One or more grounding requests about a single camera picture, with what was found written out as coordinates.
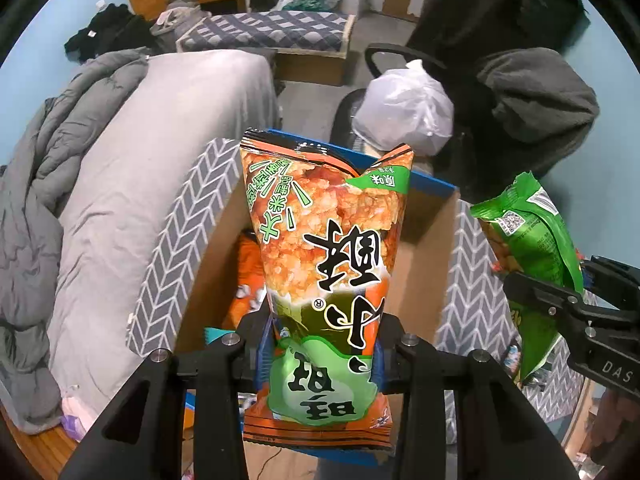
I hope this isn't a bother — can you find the wooden bench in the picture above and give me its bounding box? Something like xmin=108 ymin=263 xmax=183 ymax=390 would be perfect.
xmin=270 ymin=14 xmax=357 ymax=87

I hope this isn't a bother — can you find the cardboard box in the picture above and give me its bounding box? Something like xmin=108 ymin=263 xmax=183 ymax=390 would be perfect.
xmin=175 ymin=129 xmax=460 ymax=467

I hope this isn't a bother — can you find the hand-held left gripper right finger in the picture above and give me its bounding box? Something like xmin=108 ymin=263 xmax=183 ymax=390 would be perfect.
xmin=372 ymin=312 xmax=581 ymax=480

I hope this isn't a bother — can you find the orange puffs snack packet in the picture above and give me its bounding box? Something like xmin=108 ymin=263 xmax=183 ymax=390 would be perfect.
xmin=222 ymin=232 xmax=268 ymax=331

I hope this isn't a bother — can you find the bed with grey sheet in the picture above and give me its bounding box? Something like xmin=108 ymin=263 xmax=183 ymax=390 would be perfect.
xmin=47 ymin=49 xmax=281 ymax=426

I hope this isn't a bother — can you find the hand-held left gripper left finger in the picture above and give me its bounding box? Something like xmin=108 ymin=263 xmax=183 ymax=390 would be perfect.
xmin=59 ymin=316 xmax=273 ymax=480

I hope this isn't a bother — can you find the grey fleece jacket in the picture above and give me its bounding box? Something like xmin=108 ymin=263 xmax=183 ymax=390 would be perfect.
xmin=472 ymin=47 xmax=601 ymax=176

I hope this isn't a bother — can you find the grey clothes pile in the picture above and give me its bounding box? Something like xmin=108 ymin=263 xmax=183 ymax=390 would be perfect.
xmin=150 ymin=2 xmax=211 ymax=41

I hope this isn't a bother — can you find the grey chevron tablecloth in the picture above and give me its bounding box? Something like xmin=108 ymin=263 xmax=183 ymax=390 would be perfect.
xmin=126 ymin=137 xmax=596 ymax=443

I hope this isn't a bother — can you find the white plastic bag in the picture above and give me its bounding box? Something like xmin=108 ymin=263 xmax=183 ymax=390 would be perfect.
xmin=352 ymin=59 xmax=455 ymax=157

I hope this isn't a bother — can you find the black clothes pile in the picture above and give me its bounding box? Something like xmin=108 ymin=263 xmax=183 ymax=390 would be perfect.
xmin=64 ymin=3 xmax=156 ymax=63

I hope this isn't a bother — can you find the grey comforter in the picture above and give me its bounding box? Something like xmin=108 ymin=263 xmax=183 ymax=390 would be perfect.
xmin=0 ymin=50 xmax=151 ymax=436

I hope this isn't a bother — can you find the blue patterned bench cushion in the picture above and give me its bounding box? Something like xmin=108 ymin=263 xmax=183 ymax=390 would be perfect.
xmin=175 ymin=10 xmax=351 ymax=53

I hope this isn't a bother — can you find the green snack packet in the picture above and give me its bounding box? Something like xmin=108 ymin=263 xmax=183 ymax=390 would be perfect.
xmin=470 ymin=171 xmax=586 ymax=386

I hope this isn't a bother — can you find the black jacket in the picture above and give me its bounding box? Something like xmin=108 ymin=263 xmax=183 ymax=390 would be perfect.
xmin=405 ymin=0 xmax=591 ymax=91

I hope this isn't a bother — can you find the orange rice cracker bag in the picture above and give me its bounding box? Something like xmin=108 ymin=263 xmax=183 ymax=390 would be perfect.
xmin=239 ymin=128 xmax=415 ymax=455

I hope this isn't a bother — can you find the person's right hand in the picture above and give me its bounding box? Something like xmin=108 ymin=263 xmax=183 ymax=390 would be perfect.
xmin=590 ymin=389 xmax=640 ymax=466

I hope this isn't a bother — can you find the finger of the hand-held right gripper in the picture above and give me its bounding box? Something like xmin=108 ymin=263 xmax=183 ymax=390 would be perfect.
xmin=502 ymin=271 xmax=598 ymax=333
xmin=582 ymin=256 xmax=640 ymax=308

